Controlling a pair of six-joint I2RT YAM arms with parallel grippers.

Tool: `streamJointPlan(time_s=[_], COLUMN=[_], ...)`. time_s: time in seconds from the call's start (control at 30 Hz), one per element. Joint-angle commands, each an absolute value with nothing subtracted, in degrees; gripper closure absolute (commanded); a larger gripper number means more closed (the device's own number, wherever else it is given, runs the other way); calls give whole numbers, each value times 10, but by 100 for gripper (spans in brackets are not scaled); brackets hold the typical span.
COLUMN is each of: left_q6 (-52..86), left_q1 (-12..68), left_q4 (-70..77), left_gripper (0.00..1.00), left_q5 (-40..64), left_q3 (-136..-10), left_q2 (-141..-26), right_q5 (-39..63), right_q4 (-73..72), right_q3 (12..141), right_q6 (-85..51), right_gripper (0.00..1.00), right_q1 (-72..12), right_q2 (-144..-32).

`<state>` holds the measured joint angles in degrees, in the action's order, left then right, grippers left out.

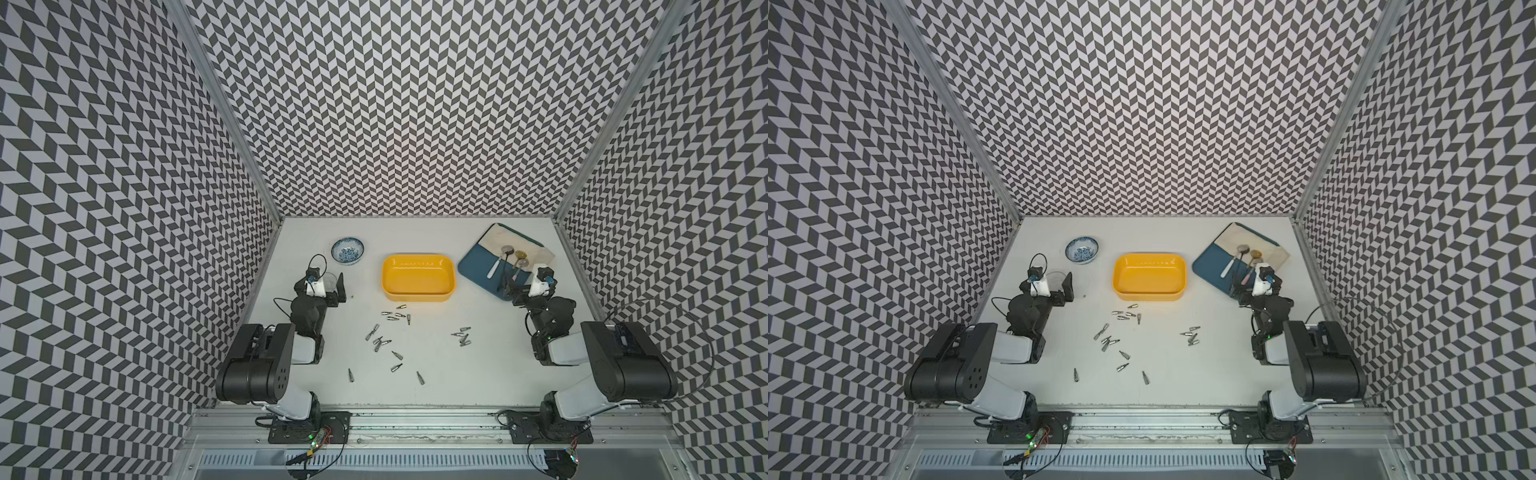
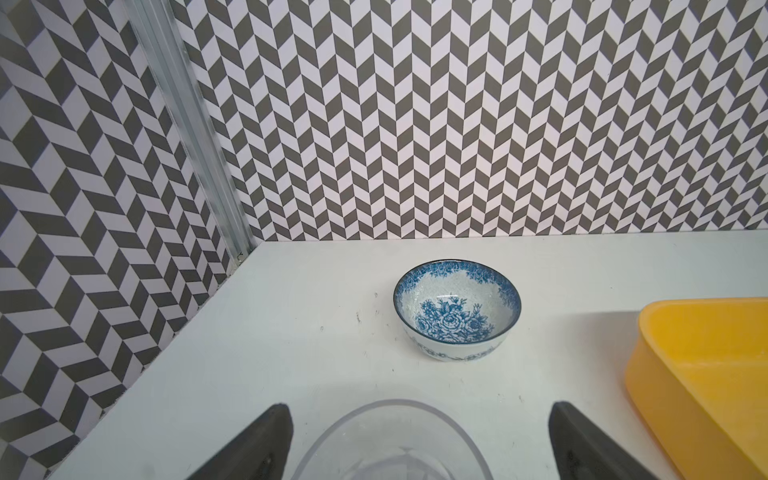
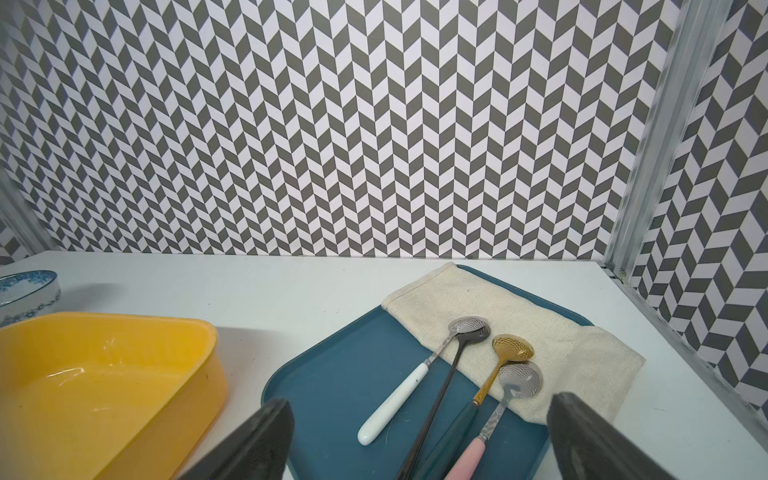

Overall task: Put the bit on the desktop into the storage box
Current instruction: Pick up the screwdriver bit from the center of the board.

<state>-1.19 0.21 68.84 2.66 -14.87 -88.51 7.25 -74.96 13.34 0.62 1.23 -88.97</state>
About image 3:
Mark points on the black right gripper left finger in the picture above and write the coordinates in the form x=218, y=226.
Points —
x=257, y=449

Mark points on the beige cloth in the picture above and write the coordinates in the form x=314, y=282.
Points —
x=585, y=360

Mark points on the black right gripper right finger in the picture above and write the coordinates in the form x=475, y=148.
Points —
x=586, y=446

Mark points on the teal plastic tray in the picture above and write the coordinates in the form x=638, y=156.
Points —
x=334, y=386

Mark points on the yellow plastic storage box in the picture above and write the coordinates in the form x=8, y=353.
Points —
x=106, y=396

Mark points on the blue patterned ceramic bowl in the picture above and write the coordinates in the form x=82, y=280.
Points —
x=29, y=294

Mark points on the gold spoon green handle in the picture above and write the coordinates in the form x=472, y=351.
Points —
x=509, y=348

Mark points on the black long spoon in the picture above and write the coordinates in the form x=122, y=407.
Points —
x=464, y=340

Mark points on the aluminium corner post right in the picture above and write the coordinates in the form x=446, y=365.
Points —
x=692, y=47

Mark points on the pink handled silver spoon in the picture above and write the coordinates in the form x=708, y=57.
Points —
x=518, y=380

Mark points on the white handled silver spoon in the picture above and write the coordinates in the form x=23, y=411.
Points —
x=378, y=420

